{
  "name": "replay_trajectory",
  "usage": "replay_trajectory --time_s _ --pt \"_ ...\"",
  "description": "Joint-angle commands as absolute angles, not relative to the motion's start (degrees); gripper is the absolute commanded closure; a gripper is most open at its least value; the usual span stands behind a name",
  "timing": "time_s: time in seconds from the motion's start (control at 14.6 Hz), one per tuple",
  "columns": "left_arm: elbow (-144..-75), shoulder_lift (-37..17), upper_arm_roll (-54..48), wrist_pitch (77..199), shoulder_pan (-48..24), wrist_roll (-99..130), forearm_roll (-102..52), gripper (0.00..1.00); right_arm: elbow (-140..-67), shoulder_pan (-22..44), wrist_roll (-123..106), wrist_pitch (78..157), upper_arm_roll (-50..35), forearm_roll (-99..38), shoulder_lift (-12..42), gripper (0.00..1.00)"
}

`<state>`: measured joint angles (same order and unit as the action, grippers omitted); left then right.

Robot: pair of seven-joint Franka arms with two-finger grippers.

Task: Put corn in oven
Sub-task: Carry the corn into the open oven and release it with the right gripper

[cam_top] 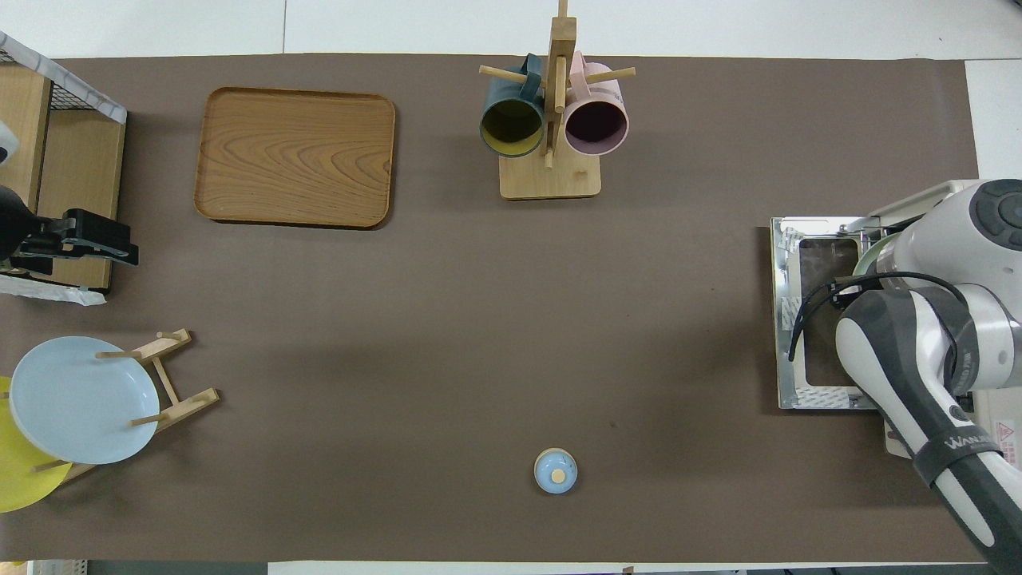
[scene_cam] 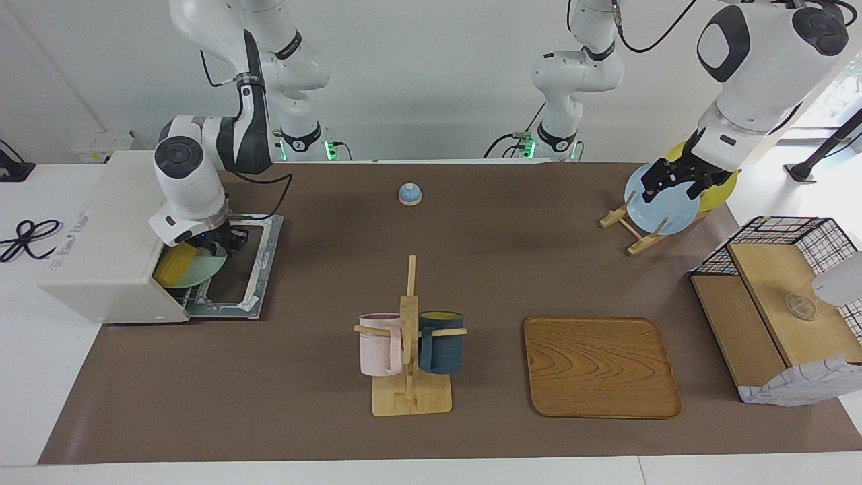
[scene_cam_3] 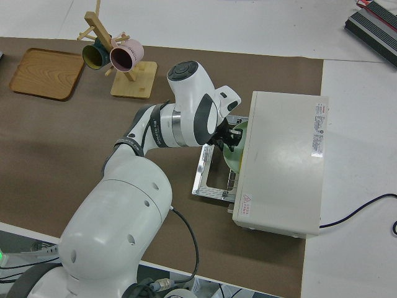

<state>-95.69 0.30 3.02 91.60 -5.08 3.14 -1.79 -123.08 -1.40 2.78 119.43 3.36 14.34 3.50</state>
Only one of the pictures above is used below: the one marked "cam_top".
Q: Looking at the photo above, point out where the dark blue mug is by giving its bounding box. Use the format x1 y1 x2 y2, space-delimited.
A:
479 54 546 158

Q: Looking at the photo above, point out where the brown table mat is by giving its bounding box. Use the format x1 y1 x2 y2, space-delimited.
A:
0 54 1019 564

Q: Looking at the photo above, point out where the pink mug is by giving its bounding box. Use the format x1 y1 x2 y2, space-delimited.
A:
563 52 630 157

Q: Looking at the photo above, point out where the wooden shelf with wire basket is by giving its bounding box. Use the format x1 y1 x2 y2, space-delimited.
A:
0 32 129 306

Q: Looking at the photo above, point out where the wooden mug rack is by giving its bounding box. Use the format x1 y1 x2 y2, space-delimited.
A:
479 0 637 200

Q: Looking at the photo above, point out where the wooden plate rack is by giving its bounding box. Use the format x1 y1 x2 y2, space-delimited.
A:
30 327 220 486

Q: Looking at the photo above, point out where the yellow plate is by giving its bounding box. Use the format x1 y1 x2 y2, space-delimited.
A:
0 375 73 514

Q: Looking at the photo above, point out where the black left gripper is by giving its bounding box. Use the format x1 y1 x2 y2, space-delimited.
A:
0 188 140 277

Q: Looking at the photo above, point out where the wooden serving tray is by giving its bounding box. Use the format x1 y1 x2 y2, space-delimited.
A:
194 86 397 230

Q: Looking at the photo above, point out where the light blue plate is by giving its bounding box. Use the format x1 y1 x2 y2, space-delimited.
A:
10 336 160 466

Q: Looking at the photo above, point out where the small blue white bell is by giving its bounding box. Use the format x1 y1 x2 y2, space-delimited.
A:
533 448 578 495

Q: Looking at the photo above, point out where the mint green plate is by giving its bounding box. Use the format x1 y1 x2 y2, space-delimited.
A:
853 234 903 277

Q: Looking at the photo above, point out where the glass toaster oven door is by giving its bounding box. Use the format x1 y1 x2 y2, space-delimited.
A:
770 216 889 410

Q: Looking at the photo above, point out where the cream toaster oven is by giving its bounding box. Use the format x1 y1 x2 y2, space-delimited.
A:
869 179 1022 480

